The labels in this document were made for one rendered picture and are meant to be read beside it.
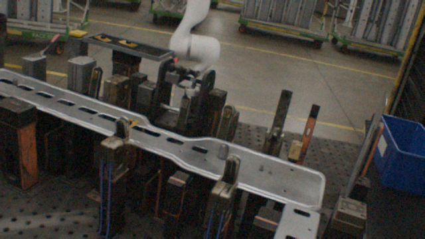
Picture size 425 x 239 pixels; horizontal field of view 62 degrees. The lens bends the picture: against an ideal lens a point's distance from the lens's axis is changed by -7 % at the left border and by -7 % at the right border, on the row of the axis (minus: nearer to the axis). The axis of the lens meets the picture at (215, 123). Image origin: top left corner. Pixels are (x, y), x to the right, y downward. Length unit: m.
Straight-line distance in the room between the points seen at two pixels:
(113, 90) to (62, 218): 0.49
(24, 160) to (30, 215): 0.19
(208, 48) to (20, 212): 1.00
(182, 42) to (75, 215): 0.84
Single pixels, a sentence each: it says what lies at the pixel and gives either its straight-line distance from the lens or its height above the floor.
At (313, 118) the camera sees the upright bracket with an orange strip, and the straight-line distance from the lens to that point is 1.24.
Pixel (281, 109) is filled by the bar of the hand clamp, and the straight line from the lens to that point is 1.25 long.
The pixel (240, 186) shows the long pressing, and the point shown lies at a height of 1.00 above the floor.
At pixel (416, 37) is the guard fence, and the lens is 4.04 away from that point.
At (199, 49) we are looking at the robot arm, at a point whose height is 1.17.
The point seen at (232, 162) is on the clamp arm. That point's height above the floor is 1.10.
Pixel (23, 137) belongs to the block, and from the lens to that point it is 1.37.
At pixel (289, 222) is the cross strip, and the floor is 1.00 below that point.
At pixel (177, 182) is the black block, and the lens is 1.06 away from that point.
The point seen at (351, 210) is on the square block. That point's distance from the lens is 1.03.
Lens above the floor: 1.60
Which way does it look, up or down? 25 degrees down
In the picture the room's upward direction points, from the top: 11 degrees clockwise
